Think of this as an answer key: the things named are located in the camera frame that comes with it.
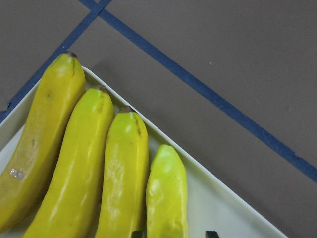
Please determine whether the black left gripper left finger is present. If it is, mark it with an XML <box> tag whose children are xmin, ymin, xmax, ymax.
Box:
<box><xmin>132</xmin><ymin>231</ymin><xmax>145</xmax><ymax>238</ymax></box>

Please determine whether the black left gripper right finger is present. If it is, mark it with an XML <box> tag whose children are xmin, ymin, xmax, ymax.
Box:
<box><xmin>205</xmin><ymin>231</ymin><xmax>219</xmax><ymax>238</ymax></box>

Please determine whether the yellow banana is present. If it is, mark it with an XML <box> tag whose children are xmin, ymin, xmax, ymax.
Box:
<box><xmin>23</xmin><ymin>86</ymin><xmax>114</xmax><ymax>238</ymax></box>
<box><xmin>0</xmin><ymin>52</ymin><xmax>86</xmax><ymax>232</ymax></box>
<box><xmin>146</xmin><ymin>144</ymin><xmax>189</xmax><ymax>238</ymax></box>
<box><xmin>95</xmin><ymin>106</ymin><xmax>150</xmax><ymax>238</ymax></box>

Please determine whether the white bear tray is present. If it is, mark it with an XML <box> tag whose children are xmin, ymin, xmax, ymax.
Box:
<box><xmin>0</xmin><ymin>82</ymin><xmax>286</xmax><ymax>238</ymax></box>

